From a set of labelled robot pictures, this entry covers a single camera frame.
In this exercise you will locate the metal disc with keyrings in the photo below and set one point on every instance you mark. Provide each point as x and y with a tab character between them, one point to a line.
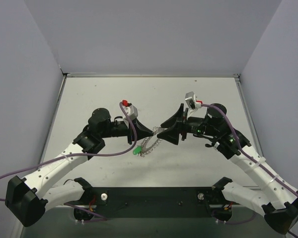
150	143

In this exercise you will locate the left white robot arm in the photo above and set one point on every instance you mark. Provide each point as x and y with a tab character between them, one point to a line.
28	198

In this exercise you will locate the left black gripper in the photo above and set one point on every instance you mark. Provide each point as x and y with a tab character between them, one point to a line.
130	130

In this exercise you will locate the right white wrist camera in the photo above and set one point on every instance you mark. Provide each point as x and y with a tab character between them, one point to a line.
192	102

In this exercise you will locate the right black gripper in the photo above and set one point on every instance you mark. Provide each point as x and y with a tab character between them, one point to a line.
184	124

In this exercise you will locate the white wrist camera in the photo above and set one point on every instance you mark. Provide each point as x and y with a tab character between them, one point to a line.
130	110
192	102

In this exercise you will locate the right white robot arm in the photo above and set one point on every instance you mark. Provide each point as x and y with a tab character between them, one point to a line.
277	200

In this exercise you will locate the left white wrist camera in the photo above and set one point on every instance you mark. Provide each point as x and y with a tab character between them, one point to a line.
130	110

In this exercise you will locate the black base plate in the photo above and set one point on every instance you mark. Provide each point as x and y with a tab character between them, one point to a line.
153	202

